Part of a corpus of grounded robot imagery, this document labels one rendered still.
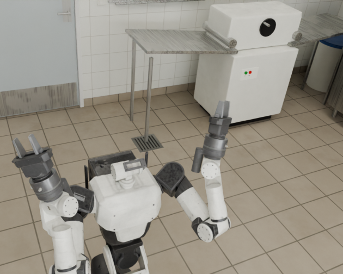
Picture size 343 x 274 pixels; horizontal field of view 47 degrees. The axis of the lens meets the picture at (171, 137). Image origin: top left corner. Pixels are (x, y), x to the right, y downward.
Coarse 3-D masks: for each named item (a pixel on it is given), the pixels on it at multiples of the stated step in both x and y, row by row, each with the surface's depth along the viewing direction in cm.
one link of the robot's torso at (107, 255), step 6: (108, 252) 175; (144, 252) 180; (108, 258) 174; (144, 258) 179; (108, 264) 175; (144, 264) 178; (108, 270) 177; (114, 270) 173; (138, 270) 180; (144, 270) 178
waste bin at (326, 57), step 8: (320, 40) 486; (328, 40) 484; (336, 40) 486; (320, 48) 490; (328, 48) 480; (336, 48) 475; (320, 56) 493; (328, 56) 485; (336, 56) 481; (312, 64) 511; (320, 64) 497; (328, 64) 490; (312, 72) 513; (320, 72) 501; (328, 72) 496; (312, 80) 516; (320, 80) 507; (328, 80) 502; (312, 88) 520; (320, 88) 512
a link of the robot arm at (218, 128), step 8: (216, 120) 142; (224, 120) 143; (216, 128) 144; (224, 128) 146; (208, 136) 146; (216, 136) 146; (224, 136) 149; (208, 144) 146; (216, 144) 145; (224, 144) 146
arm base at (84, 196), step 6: (72, 186) 147; (78, 186) 149; (78, 192) 147; (84, 192) 149; (90, 192) 150; (78, 198) 146; (84, 198) 147; (90, 198) 149; (78, 204) 145; (84, 204) 146; (90, 204) 148; (78, 210) 145; (84, 210) 145; (84, 216) 149
